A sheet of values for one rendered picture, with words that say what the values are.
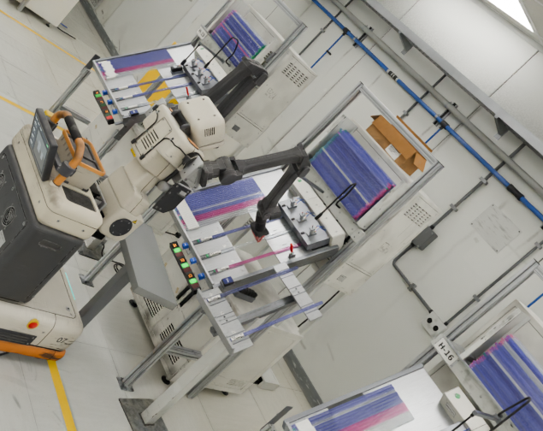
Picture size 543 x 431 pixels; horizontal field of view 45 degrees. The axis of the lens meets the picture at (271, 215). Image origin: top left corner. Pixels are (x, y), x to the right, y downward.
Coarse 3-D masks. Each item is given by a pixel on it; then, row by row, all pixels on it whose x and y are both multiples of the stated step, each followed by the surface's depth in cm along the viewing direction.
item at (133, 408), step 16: (256, 320) 304; (208, 352) 314; (224, 352) 311; (192, 368) 316; (208, 368) 314; (176, 384) 319; (192, 384) 318; (128, 400) 327; (144, 400) 336; (160, 400) 321; (176, 400) 322; (128, 416) 317; (144, 416) 324; (160, 416) 326
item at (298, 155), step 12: (300, 144) 290; (264, 156) 284; (276, 156) 285; (288, 156) 286; (300, 156) 288; (240, 168) 278; (252, 168) 282; (264, 168) 286; (300, 168) 296; (228, 180) 278
